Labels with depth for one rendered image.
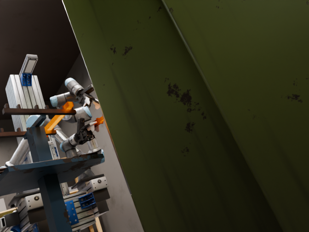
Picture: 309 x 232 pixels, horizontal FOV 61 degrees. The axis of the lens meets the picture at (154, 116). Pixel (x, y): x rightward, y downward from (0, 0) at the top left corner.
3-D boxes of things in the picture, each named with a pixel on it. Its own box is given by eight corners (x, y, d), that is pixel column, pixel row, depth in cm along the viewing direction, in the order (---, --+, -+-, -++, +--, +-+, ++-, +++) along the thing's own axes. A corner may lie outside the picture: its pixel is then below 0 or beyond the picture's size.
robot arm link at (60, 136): (45, 129, 213) (84, 169, 196) (36, 126, 203) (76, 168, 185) (54, 118, 213) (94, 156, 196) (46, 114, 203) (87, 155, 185)
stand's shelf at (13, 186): (-18, 200, 105) (-18, 194, 106) (71, 181, 136) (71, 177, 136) (8, 171, 88) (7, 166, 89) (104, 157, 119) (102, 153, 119)
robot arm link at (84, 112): (90, 165, 244) (71, 109, 236) (105, 159, 248) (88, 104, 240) (91, 169, 233) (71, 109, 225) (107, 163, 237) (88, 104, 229)
